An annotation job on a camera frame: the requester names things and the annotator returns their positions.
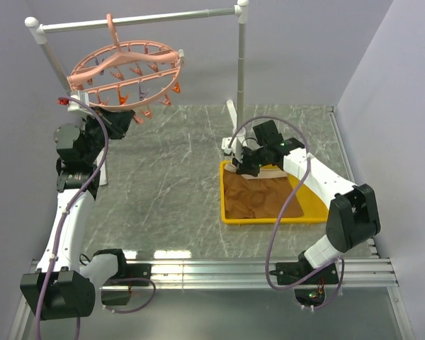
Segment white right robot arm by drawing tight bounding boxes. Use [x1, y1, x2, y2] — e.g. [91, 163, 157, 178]
[224, 116, 380, 289]

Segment yellow plastic tray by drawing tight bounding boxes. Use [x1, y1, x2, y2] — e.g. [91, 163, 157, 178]
[219, 161, 329, 225]

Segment aluminium rail frame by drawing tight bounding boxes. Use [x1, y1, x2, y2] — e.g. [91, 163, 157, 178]
[21, 105, 414, 339]

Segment brown underwear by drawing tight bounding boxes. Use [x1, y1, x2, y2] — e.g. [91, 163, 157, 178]
[222, 163, 293, 220]

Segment pink round clip hanger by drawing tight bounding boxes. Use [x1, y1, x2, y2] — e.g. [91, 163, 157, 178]
[67, 14, 183, 112]

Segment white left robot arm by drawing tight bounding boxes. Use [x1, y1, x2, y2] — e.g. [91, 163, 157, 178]
[20, 108, 150, 321]

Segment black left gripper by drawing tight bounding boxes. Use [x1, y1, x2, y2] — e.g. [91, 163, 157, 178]
[81, 106, 135, 164]

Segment pink clothes peg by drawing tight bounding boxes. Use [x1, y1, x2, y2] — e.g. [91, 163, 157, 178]
[132, 108, 152, 125]

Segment purple clothes peg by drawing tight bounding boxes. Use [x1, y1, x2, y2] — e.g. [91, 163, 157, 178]
[139, 85, 150, 101]

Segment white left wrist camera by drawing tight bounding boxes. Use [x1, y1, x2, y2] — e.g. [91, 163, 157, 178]
[57, 90, 90, 116]

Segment orange rim clothes peg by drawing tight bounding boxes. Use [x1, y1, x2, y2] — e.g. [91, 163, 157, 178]
[171, 82, 181, 94]

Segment white metal drying rack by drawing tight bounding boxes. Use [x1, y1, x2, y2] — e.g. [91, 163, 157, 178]
[25, 1, 249, 137]

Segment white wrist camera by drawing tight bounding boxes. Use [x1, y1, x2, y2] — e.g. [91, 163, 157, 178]
[57, 90, 90, 116]
[221, 130, 247, 162]

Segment white clothes peg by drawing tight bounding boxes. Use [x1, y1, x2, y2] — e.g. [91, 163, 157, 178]
[175, 49, 185, 67]

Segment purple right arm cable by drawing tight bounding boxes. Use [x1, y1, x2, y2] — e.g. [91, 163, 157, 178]
[229, 116, 345, 313]

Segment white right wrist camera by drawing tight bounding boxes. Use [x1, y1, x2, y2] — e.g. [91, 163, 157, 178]
[221, 130, 247, 162]

